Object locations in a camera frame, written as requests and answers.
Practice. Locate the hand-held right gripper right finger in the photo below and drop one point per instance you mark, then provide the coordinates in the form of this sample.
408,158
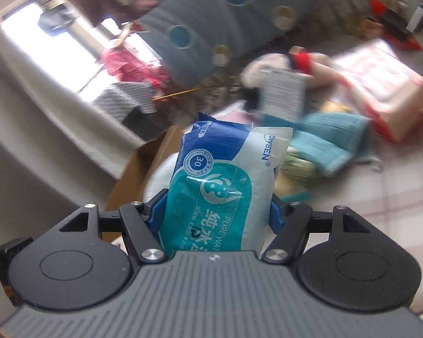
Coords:
276,218

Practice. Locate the grey-blue blanket with circles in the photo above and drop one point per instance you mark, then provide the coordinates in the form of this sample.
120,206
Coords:
211,17

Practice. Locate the black and cream plush toy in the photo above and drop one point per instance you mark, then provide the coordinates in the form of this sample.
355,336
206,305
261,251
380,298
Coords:
320,70

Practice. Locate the white curtain cloth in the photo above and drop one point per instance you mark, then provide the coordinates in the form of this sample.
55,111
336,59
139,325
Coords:
38,95

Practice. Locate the yellow stick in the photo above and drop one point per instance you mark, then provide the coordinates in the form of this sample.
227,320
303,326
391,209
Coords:
178,93

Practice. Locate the teal wet wipes packet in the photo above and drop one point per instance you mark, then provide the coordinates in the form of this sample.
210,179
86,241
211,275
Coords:
218,183

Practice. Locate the large cardboard box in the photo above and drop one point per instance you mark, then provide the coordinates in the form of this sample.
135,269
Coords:
134,172

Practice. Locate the red plastic item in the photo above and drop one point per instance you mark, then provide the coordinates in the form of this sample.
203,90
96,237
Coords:
377,5

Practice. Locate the blue striped towel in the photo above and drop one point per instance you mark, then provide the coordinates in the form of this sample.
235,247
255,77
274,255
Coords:
331,141

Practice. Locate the green packet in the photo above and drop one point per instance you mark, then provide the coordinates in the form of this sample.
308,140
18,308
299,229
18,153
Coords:
299,167

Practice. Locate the blue and white box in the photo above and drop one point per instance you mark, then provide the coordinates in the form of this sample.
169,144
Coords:
282,91

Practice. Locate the dark hanging cloth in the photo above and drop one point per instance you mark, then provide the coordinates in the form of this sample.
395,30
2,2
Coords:
56,19

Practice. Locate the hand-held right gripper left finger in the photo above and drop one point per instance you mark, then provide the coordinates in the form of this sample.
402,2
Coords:
155,214

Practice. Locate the pink-red hanging garment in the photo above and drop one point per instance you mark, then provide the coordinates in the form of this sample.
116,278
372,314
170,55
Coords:
123,61

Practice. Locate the pink plaid bedsheet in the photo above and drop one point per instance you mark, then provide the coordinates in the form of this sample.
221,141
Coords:
391,190

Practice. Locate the grey patterned hanging garment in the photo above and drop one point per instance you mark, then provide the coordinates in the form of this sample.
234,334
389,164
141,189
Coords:
121,98

